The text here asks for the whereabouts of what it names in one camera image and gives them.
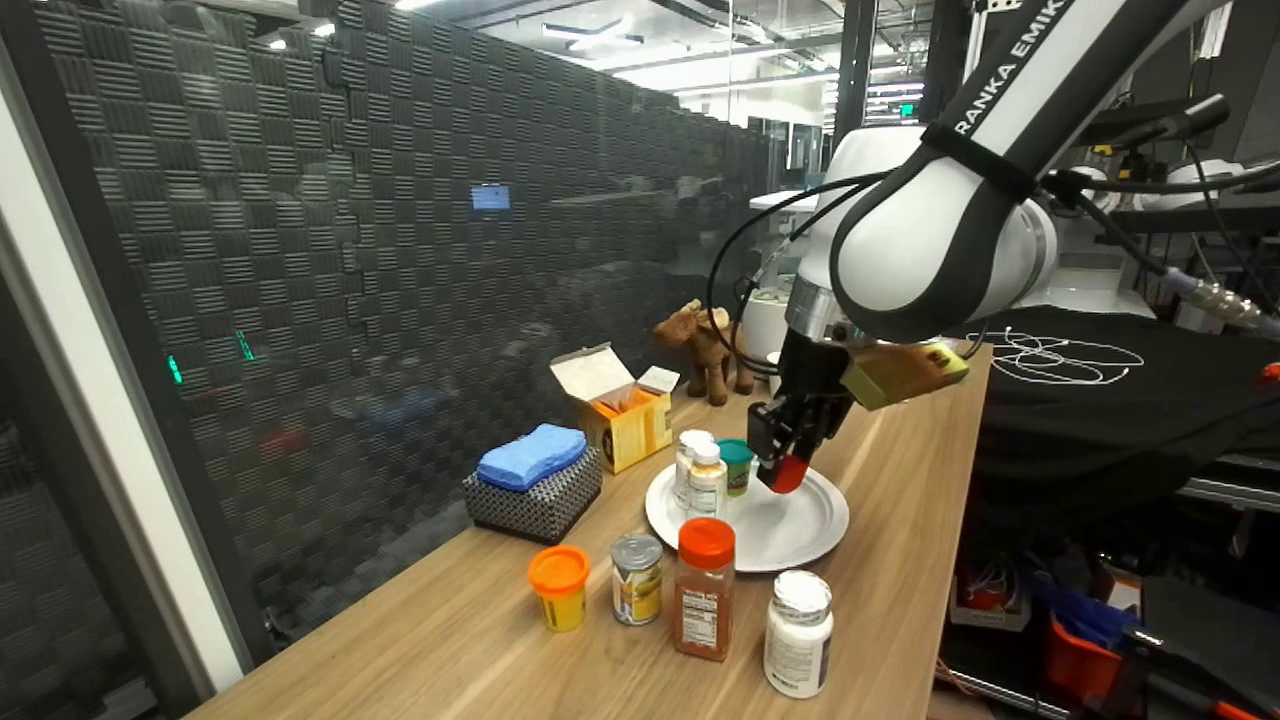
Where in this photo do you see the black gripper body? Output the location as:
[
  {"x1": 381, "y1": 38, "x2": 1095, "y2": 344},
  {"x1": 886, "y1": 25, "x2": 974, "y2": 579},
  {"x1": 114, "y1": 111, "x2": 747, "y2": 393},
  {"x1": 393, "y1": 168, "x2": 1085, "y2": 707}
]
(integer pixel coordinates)
[{"x1": 774, "y1": 326, "x2": 861, "y2": 421}]

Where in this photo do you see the white bottle blue label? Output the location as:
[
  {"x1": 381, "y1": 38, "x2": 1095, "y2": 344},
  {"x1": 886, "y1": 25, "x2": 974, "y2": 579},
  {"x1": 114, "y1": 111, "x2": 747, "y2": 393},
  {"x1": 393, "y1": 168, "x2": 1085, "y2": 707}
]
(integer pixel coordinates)
[{"x1": 683, "y1": 436, "x2": 732, "y2": 521}]

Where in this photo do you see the white bottle dark label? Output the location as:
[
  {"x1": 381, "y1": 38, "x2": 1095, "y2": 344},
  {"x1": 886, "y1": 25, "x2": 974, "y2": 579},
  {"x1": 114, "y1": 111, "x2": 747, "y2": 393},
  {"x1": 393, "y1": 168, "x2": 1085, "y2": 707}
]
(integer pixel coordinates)
[{"x1": 762, "y1": 567, "x2": 836, "y2": 703}]

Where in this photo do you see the white paper plate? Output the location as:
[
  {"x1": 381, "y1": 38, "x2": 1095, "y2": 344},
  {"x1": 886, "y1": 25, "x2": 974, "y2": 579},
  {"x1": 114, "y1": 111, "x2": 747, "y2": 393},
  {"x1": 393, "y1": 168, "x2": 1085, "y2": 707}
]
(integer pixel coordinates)
[{"x1": 639, "y1": 455, "x2": 853, "y2": 575}]

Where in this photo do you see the brown moose plushie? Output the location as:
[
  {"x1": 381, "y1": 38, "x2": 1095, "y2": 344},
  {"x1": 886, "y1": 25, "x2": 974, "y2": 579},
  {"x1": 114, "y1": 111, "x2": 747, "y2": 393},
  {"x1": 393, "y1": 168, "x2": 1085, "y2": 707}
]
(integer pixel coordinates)
[{"x1": 652, "y1": 301, "x2": 751, "y2": 410}]

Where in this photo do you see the grey white appliance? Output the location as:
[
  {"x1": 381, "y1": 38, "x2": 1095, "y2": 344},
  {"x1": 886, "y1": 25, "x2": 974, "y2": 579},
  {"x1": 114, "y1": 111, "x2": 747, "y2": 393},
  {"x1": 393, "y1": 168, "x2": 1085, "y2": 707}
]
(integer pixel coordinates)
[{"x1": 738, "y1": 278, "x2": 793, "y2": 366}]

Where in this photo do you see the open yellow orange carton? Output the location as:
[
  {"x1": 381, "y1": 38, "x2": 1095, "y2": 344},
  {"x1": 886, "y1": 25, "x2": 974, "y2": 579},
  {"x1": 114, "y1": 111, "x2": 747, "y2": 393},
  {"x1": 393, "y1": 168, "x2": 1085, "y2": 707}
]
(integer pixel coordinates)
[{"x1": 548, "y1": 340, "x2": 683, "y2": 477}]

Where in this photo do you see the orange cap spice bottle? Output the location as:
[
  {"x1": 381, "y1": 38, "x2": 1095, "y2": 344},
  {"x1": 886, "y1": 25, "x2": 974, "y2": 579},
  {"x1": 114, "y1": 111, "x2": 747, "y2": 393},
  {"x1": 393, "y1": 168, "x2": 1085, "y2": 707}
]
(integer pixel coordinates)
[{"x1": 670, "y1": 517, "x2": 741, "y2": 666}]

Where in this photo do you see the small can silver lid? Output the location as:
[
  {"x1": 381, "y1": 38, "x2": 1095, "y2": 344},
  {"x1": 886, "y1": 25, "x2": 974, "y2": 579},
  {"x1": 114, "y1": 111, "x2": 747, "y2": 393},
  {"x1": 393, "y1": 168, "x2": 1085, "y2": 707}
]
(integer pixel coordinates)
[{"x1": 610, "y1": 531, "x2": 670, "y2": 632}]

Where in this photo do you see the blue sponge cloth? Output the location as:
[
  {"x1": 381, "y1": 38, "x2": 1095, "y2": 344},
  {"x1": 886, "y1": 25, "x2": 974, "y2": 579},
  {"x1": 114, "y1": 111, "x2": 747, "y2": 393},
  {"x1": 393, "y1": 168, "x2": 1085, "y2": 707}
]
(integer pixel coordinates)
[{"x1": 473, "y1": 421, "x2": 591, "y2": 496}]

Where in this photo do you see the grey woven box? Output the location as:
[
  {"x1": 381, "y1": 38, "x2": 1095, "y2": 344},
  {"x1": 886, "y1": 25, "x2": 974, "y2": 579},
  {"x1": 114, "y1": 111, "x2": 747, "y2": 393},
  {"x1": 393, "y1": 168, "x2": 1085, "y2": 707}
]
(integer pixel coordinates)
[{"x1": 462, "y1": 443, "x2": 610, "y2": 542}]

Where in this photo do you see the orange lid yellow tub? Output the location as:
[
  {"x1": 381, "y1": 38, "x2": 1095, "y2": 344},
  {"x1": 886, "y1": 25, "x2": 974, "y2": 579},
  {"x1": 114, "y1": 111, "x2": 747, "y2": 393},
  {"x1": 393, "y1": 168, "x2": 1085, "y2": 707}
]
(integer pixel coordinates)
[{"x1": 525, "y1": 538, "x2": 597, "y2": 634}]

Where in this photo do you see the black covered table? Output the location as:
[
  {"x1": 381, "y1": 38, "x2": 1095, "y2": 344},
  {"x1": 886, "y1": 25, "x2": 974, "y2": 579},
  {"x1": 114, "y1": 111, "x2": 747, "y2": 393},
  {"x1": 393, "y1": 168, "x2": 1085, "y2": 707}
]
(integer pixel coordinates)
[{"x1": 963, "y1": 301, "x2": 1280, "y2": 537}]

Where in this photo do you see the red bin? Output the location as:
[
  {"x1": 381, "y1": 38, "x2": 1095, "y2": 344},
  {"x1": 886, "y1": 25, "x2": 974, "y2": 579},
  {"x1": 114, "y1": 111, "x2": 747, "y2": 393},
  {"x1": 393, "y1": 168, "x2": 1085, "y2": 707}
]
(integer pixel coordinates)
[{"x1": 1037, "y1": 610, "x2": 1138, "y2": 711}]

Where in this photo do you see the tan wrist camera box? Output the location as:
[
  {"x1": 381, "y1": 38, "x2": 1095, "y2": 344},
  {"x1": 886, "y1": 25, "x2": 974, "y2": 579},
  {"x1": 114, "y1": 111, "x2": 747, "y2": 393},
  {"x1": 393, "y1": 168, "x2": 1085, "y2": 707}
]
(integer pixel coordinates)
[{"x1": 840, "y1": 337, "x2": 974, "y2": 410}]

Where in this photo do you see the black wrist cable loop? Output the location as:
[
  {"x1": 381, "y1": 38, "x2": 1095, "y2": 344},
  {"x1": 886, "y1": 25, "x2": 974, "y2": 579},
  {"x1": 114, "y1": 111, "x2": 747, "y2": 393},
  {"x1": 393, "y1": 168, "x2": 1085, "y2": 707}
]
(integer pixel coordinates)
[{"x1": 701, "y1": 168, "x2": 874, "y2": 381}]

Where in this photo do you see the white coiled cable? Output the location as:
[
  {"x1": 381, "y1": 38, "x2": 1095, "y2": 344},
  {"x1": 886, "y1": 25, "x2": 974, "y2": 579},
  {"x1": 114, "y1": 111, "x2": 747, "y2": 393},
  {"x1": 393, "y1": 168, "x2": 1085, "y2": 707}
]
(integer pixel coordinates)
[{"x1": 970, "y1": 323, "x2": 1152, "y2": 393}]

